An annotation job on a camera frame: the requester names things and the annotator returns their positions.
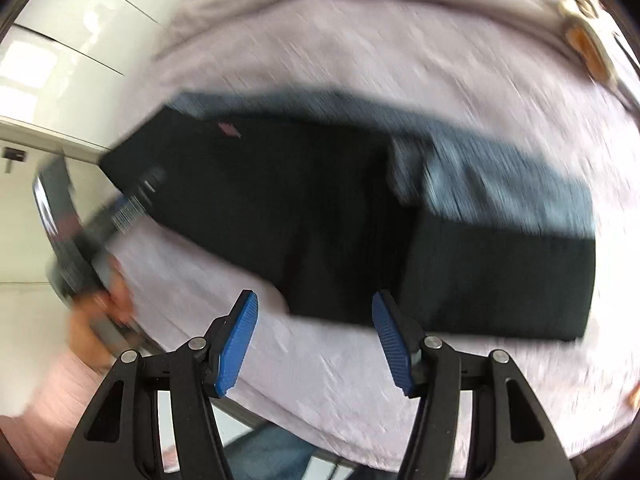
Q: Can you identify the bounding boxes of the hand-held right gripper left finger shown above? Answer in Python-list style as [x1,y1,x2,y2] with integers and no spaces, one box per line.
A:
[54,289,260,480]

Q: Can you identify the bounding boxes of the person's left forearm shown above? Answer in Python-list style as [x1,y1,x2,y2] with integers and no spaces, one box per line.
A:
[0,347,118,461]

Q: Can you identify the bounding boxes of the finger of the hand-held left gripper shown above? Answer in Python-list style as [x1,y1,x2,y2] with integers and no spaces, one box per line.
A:
[112,169,169,234]

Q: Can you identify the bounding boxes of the lilac embossed bedspread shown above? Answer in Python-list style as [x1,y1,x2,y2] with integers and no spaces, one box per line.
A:
[102,0,640,476]

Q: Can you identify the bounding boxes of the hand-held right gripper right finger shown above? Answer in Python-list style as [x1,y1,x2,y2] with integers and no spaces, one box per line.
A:
[371,289,576,480]

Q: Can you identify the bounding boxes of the person's left hand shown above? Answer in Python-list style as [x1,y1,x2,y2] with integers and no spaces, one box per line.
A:
[69,257,137,369]

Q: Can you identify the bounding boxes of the white wardrobe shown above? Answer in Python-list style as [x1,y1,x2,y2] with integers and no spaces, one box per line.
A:
[0,0,216,161]

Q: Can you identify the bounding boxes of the dark wall switch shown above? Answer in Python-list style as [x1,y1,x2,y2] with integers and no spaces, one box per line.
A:
[0,146,28,173]

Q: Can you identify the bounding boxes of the person's left leg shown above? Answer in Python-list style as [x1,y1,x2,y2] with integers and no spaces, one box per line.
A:
[220,425,361,480]

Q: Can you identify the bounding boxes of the black pants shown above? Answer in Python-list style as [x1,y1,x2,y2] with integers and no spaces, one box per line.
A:
[100,105,598,343]

